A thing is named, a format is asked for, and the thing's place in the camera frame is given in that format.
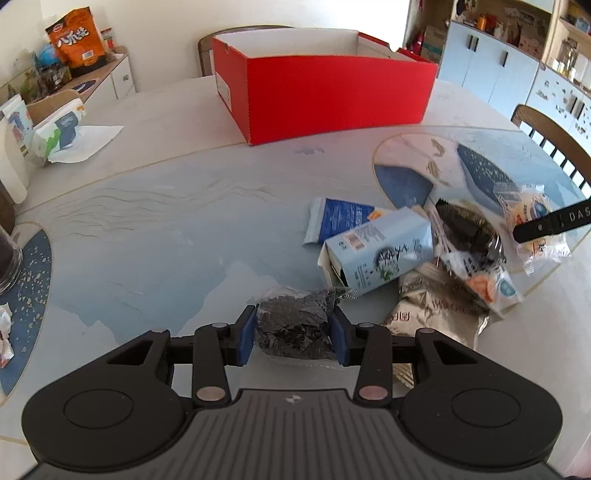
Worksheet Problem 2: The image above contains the silver foil packet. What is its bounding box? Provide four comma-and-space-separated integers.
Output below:
383, 270, 491, 349

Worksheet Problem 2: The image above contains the tissue pack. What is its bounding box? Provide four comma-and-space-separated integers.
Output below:
30, 99, 86, 163

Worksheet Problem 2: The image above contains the glass of dark drink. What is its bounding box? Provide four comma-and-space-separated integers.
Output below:
0, 225, 24, 294

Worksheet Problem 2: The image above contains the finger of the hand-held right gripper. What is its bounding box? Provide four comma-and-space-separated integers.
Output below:
512, 198, 591, 243

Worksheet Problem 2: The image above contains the white sausage packet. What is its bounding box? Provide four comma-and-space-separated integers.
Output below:
438, 249, 525, 319

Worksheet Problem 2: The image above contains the red cardboard box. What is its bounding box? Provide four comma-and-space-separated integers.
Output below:
211, 28, 439, 147

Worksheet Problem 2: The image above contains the wooden shelf unit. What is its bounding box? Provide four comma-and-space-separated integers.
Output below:
450, 0, 591, 88

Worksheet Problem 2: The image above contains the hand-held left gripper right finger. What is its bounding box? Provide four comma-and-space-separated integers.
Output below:
329, 307, 481, 407

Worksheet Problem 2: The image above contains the clear bun packet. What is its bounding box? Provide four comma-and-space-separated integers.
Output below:
493, 181, 572, 276

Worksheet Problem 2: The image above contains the white paper sheet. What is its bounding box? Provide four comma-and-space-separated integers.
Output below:
46, 124, 125, 164

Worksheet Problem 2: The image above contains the light blue cabinet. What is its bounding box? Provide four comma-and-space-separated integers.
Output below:
436, 21, 591, 136

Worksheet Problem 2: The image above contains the blue snack packet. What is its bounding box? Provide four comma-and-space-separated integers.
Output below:
303, 197, 393, 247

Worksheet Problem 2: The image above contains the light blue milk carton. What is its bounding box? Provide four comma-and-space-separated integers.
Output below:
318, 206, 435, 295

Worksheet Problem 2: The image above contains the white wooden sideboard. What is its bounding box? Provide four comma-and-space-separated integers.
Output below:
0, 46, 137, 121

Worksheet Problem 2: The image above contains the dark seaweed packet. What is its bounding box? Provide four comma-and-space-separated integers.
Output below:
255, 285, 357, 365

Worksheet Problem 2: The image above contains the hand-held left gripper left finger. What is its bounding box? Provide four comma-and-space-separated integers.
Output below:
107, 305, 257, 409

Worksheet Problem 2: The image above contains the crumpled white tissue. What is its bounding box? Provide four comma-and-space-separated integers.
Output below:
0, 302, 16, 368

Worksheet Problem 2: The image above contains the brown cardboard box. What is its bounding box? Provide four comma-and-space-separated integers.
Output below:
419, 25, 450, 64

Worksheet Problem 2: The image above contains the white printed paper bag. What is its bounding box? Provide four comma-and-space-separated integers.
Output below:
0, 94, 36, 153

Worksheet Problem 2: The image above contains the orange snack bag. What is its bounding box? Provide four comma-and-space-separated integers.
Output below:
45, 6, 110, 77

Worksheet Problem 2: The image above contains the black snack packet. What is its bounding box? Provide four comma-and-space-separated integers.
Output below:
435, 198, 504, 264

